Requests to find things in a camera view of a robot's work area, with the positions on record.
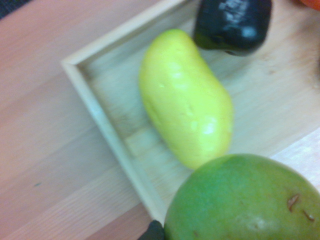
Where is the light wooden tray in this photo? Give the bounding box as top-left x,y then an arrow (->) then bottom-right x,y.
60,0 -> 320,223

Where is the green apple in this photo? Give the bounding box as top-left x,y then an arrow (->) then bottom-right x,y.
163,153 -> 320,240

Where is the orange round fruit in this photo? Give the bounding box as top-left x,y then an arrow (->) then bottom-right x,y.
298,0 -> 320,11

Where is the dark green glossy vegetable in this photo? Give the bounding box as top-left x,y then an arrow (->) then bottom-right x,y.
193,0 -> 273,57

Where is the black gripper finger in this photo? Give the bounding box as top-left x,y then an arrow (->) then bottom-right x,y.
140,219 -> 166,240

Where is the yellow oblong fruit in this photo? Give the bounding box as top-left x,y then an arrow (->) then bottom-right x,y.
138,28 -> 235,170

